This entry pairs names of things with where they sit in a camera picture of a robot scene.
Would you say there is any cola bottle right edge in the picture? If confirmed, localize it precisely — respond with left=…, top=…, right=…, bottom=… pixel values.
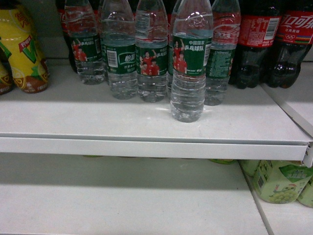
left=266, top=0, right=313, bottom=89

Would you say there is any water bottle far left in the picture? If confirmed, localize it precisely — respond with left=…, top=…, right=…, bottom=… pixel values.
left=65, top=0, right=105, bottom=85

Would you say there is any green grape juice bottle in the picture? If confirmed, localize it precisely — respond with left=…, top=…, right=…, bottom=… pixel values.
left=252, top=160, right=313, bottom=204

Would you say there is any white shelf board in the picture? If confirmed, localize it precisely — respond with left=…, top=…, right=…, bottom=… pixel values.
left=0, top=153, right=313, bottom=235
left=0, top=59, right=313, bottom=165

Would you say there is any cola bottle behind left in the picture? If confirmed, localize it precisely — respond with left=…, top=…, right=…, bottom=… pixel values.
left=55, top=0, right=77, bottom=73

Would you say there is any water bottle right rear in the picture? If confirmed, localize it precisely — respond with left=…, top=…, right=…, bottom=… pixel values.
left=204, top=0, right=241, bottom=106

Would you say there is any water bottle barcode label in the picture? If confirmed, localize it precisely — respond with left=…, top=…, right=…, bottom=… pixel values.
left=99, top=0, right=137, bottom=100

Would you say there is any cola bottle red label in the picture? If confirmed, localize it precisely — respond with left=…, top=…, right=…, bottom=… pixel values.
left=228, top=0, right=283, bottom=89

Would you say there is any clear water bottle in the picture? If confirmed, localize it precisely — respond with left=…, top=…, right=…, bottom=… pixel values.
left=170, top=0, right=213, bottom=123

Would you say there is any white upper shelf board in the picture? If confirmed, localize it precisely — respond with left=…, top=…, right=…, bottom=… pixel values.
left=0, top=59, right=313, bottom=165

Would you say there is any water bottle hidden behind front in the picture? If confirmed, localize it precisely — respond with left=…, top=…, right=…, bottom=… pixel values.
left=167, top=0, right=181, bottom=98

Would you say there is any white lower shelf board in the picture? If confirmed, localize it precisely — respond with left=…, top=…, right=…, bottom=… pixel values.
left=0, top=153, right=313, bottom=235

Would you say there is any lemon tea bottle left edge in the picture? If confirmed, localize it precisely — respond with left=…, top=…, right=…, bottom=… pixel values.
left=0, top=63, right=13, bottom=95

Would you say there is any yellow lemon tea bottle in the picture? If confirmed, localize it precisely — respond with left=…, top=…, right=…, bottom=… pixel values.
left=0, top=0, right=49, bottom=94

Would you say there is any water bottle team label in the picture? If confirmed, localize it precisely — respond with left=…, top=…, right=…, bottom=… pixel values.
left=135, top=0, right=168, bottom=103

